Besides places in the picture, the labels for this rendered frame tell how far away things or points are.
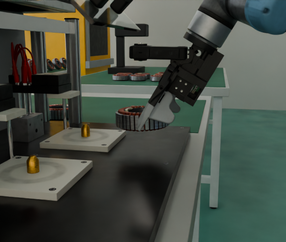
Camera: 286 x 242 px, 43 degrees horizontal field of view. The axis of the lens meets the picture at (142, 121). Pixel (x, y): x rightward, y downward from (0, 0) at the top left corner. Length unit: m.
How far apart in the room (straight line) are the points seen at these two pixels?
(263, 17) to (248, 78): 5.29
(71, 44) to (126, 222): 0.65
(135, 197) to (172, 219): 0.06
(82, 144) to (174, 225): 0.33
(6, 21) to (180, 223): 0.47
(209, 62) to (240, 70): 5.15
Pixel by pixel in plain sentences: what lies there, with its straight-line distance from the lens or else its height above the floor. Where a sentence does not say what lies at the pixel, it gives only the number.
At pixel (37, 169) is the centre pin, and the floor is 0.79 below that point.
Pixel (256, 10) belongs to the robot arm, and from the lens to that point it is 0.61.
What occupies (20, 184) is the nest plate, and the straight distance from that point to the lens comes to 0.58.
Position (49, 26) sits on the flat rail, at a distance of 0.89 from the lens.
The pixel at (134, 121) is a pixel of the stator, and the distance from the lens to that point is 0.71.
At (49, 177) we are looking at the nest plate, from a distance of 0.59.
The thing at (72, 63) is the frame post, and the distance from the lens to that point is 1.01.
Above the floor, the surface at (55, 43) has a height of 1.00.
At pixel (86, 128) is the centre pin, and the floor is 0.80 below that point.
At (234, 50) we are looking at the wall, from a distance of 5.84.
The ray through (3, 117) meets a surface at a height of 0.88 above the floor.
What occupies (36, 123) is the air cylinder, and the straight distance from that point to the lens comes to 0.88.
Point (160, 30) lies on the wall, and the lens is 5.92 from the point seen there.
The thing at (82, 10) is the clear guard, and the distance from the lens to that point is 0.41.
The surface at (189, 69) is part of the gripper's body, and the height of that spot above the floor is 0.94.
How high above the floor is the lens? 0.98
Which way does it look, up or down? 12 degrees down
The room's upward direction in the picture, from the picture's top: straight up
